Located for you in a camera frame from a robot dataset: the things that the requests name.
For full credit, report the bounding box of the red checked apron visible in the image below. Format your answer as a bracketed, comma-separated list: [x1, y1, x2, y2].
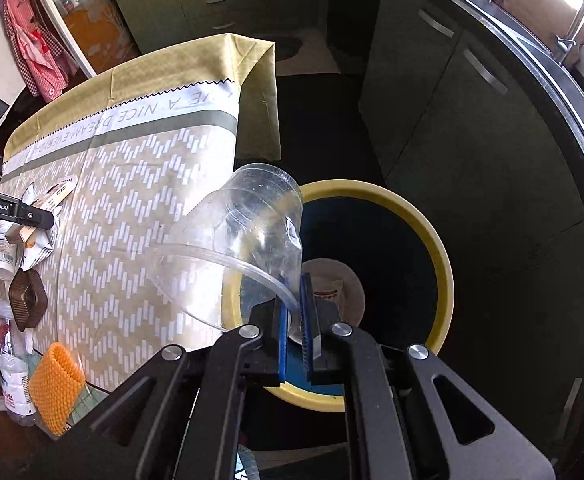
[2, 0, 80, 103]

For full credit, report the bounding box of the green sink base cabinet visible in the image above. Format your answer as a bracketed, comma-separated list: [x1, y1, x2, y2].
[359, 0, 584, 461]

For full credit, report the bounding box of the white carton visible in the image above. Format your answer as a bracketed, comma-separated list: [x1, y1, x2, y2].
[20, 182, 60, 269]

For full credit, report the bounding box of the clear plastic cup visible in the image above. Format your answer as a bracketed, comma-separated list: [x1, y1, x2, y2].
[153, 162, 305, 346]

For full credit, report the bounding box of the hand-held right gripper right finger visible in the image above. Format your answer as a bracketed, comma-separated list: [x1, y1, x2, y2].
[302, 272, 557, 480]

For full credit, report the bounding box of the clear plastic water bottle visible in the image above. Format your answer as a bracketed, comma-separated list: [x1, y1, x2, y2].
[0, 302, 40, 426]

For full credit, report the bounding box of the orange ribbed cup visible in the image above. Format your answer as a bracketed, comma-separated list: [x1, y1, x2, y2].
[28, 342, 87, 436]

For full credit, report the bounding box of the small tan box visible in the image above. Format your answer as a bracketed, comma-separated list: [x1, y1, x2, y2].
[0, 221, 38, 247]

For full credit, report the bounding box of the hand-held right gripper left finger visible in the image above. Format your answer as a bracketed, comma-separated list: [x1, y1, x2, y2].
[22, 274, 295, 480]

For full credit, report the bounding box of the white-framed sliding door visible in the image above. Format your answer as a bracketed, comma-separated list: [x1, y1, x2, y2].
[27, 0, 138, 78]

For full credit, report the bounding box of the paper cup with red stripe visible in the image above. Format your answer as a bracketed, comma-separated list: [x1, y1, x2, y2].
[302, 258, 366, 328]

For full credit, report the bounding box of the patterned beige tablecloth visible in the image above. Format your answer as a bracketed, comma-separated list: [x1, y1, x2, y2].
[2, 33, 277, 396]

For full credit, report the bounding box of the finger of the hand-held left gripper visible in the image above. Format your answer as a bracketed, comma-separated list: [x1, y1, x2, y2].
[0, 185, 55, 231]

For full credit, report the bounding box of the white pill bottle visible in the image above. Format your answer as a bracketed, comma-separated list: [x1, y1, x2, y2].
[0, 232, 23, 281]

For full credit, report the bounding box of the brown plastic tray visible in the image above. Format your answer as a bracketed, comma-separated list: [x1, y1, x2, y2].
[8, 268, 49, 331]

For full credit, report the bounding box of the tall steel faucet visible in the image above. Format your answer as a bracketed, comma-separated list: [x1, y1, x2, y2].
[554, 2, 584, 66]

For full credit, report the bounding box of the yellow-rimmed trash bin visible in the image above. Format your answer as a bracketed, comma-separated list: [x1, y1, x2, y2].
[224, 179, 455, 413]

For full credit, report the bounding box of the wooden cutting board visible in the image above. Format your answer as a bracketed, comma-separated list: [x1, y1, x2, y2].
[504, 0, 584, 46]

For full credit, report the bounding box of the green drawer cabinet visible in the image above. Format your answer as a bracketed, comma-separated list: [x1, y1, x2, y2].
[109, 0, 333, 56]

